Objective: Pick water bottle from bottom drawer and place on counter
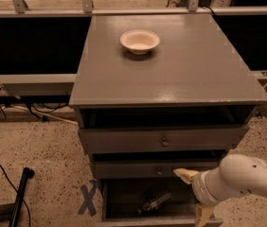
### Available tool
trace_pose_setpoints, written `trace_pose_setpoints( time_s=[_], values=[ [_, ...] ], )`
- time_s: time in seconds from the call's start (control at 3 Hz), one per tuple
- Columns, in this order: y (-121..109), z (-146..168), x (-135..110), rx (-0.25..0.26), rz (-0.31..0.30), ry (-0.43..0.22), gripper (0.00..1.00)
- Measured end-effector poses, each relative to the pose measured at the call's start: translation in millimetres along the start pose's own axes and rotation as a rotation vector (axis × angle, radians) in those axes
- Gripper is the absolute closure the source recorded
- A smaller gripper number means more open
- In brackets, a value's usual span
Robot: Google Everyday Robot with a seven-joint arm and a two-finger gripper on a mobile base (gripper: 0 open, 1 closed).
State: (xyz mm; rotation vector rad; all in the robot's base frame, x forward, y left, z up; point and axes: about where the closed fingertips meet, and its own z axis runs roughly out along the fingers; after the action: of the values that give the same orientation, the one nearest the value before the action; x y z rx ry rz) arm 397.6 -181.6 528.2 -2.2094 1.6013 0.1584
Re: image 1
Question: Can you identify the blue tape X mark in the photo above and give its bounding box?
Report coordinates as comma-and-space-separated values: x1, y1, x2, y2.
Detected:
78, 180, 98, 217

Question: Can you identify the black metal stand leg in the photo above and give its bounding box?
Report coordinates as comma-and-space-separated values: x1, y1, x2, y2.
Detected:
0, 167, 34, 227

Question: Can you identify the grey metal railing frame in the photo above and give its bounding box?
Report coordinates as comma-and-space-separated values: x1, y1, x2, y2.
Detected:
0, 0, 267, 101

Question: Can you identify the clear plastic water bottle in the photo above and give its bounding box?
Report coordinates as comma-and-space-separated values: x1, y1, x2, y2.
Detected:
137, 191, 173, 216

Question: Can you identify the grey drawer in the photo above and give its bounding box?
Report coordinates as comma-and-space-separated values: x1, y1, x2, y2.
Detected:
96, 176, 224, 227
92, 150, 225, 179
78, 106, 251, 155

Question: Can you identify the grey bottom drawer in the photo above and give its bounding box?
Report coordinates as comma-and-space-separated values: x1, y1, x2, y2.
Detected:
96, 176, 224, 227

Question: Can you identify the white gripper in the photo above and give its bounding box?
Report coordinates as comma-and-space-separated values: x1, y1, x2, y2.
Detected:
173, 167, 231, 227

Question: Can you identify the black floor cable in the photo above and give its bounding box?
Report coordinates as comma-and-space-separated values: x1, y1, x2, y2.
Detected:
0, 149, 32, 227

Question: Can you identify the grey wooden drawer cabinet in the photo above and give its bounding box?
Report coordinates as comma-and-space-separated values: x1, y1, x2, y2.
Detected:
70, 15, 267, 227

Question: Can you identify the white paper bowl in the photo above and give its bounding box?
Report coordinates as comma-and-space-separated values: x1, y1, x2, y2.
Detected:
120, 29, 160, 55

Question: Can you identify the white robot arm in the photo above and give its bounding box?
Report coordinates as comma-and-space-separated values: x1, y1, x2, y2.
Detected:
173, 154, 267, 227

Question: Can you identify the grey top drawer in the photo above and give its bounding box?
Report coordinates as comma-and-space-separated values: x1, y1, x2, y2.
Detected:
78, 106, 251, 155

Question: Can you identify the grey middle drawer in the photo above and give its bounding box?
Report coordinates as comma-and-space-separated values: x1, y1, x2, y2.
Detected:
92, 150, 225, 179

